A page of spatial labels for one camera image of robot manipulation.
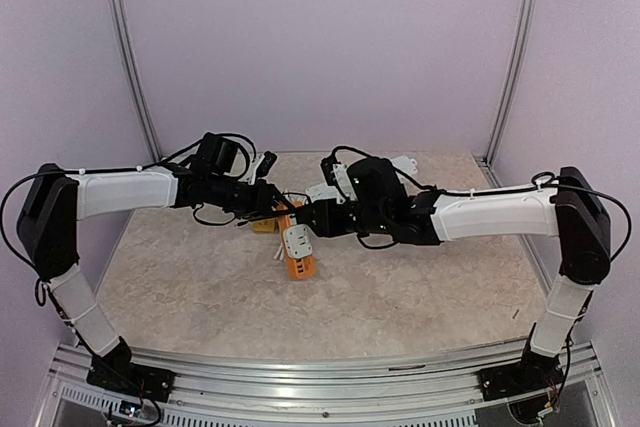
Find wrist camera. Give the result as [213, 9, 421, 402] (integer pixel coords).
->
[320, 155, 354, 198]
[246, 151, 277, 185]

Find aluminium corner post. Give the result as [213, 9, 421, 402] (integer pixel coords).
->
[478, 0, 536, 171]
[108, 0, 162, 161]

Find white plug adapter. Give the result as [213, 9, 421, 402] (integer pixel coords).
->
[283, 224, 313, 260]

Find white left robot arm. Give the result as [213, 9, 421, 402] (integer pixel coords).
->
[1, 133, 295, 392]

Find right aluminium corner post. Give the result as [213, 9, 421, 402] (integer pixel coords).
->
[478, 0, 536, 171]

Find yellow cube socket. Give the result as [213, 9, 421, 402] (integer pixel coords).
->
[251, 218, 278, 234]

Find small circuit board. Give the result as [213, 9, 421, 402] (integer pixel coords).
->
[105, 400, 155, 423]

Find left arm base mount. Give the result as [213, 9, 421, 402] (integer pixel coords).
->
[86, 364, 176, 403]

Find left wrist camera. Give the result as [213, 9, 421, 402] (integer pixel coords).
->
[246, 151, 277, 185]

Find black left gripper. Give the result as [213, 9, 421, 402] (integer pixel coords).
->
[209, 173, 295, 221]

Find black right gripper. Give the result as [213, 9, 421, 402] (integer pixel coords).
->
[300, 198, 389, 238]

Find white bundled cable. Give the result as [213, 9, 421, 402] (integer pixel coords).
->
[272, 190, 309, 264]

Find long white power strip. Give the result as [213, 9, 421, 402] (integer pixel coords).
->
[305, 155, 418, 204]

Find black plug with cable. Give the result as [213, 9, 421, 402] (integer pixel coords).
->
[278, 206, 314, 225]

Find aluminium front rail frame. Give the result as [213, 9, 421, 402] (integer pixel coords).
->
[32, 340, 621, 426]

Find orange power strip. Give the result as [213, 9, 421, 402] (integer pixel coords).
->
[276, 214, 316, 281]

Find left aluminium corner post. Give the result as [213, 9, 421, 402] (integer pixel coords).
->
[108, 0, 162, 161]

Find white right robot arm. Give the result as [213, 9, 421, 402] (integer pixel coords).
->
[294, 153, 626, 391]

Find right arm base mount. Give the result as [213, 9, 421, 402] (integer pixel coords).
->
[477, 362, 564, 401]

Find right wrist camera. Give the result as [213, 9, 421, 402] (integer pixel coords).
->
[320, 155, 354, 198]

